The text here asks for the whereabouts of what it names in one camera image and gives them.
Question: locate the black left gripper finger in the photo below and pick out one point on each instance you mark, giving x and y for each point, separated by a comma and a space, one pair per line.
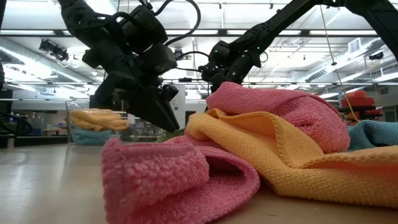
118, 90
155, 109

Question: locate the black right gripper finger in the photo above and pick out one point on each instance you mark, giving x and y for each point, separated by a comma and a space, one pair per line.
219, 85

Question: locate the orange towel with white label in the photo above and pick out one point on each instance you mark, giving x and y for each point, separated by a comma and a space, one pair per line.
96, 119

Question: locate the blue microfiber towel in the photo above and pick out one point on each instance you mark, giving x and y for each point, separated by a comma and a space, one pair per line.
90, 137
376, 133

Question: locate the pink microfiber towel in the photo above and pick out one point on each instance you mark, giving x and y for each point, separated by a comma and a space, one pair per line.
164, 180
280, 109

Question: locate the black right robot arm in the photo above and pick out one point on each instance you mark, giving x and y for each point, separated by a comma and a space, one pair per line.
311, 18

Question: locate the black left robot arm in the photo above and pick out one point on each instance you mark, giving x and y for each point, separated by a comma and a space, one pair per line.
84, 21

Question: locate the orange microfiber towel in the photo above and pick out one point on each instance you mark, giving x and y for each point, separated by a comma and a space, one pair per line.
280, 161

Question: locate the white cabinet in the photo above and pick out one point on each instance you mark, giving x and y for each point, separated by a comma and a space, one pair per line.
181, 105

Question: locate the black monitor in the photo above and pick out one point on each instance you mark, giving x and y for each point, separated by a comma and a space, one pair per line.
93, 101

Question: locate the clear plastic bin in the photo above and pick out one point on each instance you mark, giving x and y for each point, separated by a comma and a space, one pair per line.
73, 124

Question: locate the white air vent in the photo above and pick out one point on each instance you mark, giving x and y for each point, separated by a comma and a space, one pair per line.
354, 45

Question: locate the black ceiling camera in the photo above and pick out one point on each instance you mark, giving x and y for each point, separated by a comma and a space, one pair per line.
376, 56
54, 49
178, 53

